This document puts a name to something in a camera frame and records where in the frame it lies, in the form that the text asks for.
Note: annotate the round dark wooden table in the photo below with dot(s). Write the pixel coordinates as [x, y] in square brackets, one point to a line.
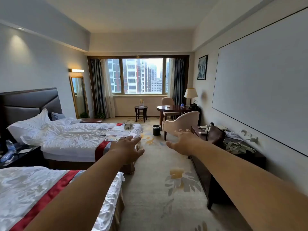
[172, 108]

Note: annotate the brass wall lamp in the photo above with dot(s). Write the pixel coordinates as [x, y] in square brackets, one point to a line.
[76, 70]

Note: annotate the large white wall panel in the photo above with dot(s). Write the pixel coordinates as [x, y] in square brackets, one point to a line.
[264, 81]

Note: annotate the dark wooden console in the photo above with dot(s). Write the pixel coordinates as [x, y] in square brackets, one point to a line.
[209, 193]

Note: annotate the small round side table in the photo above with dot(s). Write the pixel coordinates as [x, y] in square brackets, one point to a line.
[141, 107]

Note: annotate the person's left hand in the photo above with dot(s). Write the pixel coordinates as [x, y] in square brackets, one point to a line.
[126, 151]

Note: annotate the dark padded headboard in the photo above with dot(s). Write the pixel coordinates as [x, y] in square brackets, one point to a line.
[29, 101]

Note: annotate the green potted plant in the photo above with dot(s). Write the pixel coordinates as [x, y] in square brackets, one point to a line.
[100, 115]

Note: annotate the black bag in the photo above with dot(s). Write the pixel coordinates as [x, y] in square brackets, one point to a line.
[196, 110]

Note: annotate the black waste bin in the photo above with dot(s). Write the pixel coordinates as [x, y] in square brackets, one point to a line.
[156, 131]

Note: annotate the dark grey curtain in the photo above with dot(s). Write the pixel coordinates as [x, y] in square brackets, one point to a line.
[179, 81]
[96, 88]

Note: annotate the brown leather bag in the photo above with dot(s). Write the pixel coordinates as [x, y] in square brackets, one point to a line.
[215, 137]

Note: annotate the pile of grey clothes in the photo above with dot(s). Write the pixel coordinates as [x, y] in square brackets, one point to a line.
[237, 147]

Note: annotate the person's left forearm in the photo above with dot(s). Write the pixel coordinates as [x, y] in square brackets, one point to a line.
[79, 194]

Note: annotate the table lamp with white shade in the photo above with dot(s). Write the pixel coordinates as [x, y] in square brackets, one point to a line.
[190, 93]

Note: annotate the brown leather ottoman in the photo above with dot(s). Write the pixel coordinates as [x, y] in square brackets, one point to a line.
[91, 120]

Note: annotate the person's right forearm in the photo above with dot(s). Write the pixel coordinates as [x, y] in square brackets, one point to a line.
[252, 190]

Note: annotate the white papers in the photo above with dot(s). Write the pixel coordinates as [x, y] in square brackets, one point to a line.
[204, 129]

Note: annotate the gold framed mirror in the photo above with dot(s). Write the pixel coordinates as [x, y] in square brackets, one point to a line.
[79, 96]

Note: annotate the white notepad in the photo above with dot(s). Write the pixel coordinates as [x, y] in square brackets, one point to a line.
[25, 150]

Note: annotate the white sheer curtain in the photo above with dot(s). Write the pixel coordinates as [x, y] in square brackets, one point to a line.
[171, 79]
[108, 103]

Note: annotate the white wall charger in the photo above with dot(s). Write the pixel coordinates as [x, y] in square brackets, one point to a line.
[247, 135]

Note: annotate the dark nightstand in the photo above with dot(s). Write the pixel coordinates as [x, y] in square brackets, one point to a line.
[29, 158]

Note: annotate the blue grey cushion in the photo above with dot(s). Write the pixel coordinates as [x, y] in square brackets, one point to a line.
[57, 116]

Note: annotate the beige armchair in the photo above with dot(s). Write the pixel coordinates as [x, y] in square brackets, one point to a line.
[183, 122]

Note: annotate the framed wall picture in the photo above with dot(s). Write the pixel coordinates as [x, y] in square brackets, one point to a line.
[202, 67]

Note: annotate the beige dining chair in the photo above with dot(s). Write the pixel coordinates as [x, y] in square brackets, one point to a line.
[167, 101]

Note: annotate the person's right hand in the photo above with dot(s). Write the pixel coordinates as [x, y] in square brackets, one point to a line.
[186, 143]

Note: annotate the clear water bottle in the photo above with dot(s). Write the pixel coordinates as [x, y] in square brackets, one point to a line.
[6, 156]
[10, 147]

